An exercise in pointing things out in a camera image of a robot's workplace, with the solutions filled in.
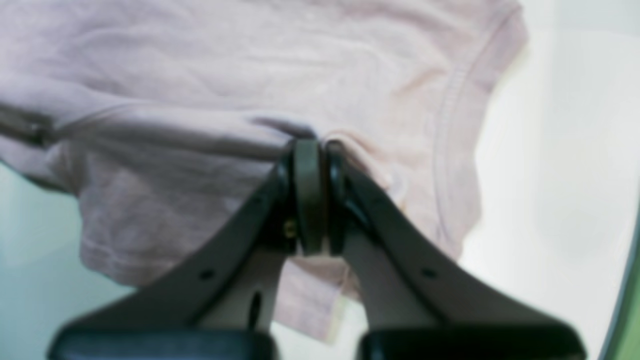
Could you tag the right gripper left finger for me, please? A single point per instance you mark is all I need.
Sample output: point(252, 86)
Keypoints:
point(218, 303)

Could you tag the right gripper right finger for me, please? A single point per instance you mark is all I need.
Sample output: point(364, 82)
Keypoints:
point(419, 304)

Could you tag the mauve t-shirt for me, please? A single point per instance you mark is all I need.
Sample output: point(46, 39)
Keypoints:
point(162, 116)

